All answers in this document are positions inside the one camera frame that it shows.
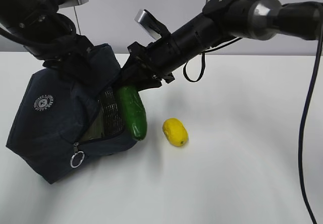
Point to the yellow lemon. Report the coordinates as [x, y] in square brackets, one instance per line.
[175, 132]

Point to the dark navy lunch bag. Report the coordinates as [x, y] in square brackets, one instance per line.
[54, 114]

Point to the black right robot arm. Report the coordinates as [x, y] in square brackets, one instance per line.
[220, 21]

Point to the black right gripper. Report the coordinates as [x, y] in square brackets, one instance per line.
[148, 65]

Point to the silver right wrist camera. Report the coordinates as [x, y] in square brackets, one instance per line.
[151, 25]

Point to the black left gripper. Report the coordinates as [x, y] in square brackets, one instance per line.
[69, 54]

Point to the green cucumber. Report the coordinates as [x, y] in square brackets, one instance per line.
[133, 111]

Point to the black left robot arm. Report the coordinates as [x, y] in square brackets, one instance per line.
[52, 38]

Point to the glass container green lid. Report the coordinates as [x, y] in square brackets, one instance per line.
[96, 130]

